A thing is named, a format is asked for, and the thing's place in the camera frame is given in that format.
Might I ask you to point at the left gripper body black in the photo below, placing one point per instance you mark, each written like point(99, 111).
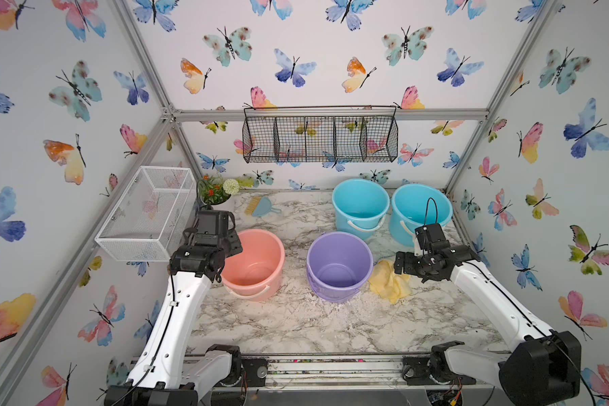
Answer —
point(232, 245)

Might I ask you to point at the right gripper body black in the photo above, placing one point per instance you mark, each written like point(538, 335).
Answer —
point(422, 266)

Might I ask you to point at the yellow microfiber cloth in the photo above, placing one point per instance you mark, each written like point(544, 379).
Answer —
point(387, 284)

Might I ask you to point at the pink plastic bucket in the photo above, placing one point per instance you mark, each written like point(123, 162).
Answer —
point(256, 273)

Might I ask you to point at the teal plastic bucket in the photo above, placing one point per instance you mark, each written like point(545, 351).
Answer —
point(416, 205)
point(360, 207)

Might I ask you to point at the purple plastic bucket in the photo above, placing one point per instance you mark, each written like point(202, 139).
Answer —
point(338, 265)

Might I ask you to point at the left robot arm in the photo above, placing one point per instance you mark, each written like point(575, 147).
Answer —
point(157, 378)

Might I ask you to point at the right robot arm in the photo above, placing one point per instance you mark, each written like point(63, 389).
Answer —
point(543, 366)

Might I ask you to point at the potted flower plant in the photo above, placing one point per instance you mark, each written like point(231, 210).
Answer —
point(215, 190)

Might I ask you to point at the teal hand brush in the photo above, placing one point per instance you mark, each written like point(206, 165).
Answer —
point(260, 206)

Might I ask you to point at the white wire mesh basket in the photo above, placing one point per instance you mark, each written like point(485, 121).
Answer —
point(148, 220)

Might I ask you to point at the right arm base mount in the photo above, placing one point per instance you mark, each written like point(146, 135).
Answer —
point(421, 373)

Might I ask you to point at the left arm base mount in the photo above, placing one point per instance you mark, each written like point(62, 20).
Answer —
point(253, 372)

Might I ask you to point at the black wire wall basket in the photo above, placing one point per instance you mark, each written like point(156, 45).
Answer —
point(320, 135)

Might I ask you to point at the aluminium front rail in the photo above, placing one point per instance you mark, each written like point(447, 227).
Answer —
point(294, 372)

